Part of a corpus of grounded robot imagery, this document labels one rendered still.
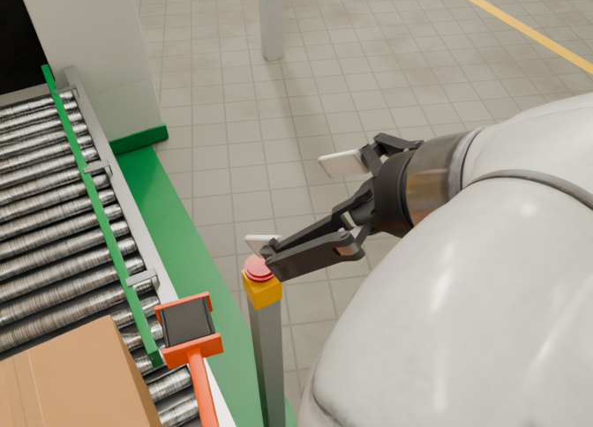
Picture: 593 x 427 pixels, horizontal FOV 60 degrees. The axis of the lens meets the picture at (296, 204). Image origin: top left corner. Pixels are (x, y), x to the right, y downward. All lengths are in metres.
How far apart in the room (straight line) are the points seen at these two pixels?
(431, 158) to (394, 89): 3.06
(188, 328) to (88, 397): 0.37
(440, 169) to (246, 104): 2.92
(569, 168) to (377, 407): 0.15
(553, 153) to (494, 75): 3.47
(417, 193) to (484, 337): 0.20
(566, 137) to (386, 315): 0.14
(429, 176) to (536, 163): 0.11
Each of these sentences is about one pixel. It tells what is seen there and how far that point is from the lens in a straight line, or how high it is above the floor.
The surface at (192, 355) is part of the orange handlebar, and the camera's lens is 0.79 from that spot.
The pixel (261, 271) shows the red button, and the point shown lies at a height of 1.04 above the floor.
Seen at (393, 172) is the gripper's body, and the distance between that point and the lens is 0.42.
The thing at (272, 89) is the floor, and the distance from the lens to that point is 3.38.
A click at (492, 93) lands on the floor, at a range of 3.57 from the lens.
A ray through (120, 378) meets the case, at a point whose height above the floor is 0.95.
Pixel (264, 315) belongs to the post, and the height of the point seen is 0.89.
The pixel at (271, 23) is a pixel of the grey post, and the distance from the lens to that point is 3.54.
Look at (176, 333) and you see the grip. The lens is 0.80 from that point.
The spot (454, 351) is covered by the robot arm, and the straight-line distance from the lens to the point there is 0.20.
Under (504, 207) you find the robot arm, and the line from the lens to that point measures 0.25.
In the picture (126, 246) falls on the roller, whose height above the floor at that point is 0.54.
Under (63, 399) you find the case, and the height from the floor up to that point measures 0.95.
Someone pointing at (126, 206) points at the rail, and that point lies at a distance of 1.89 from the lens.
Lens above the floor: 1.91
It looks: 47 degrees down
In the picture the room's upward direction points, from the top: straight up
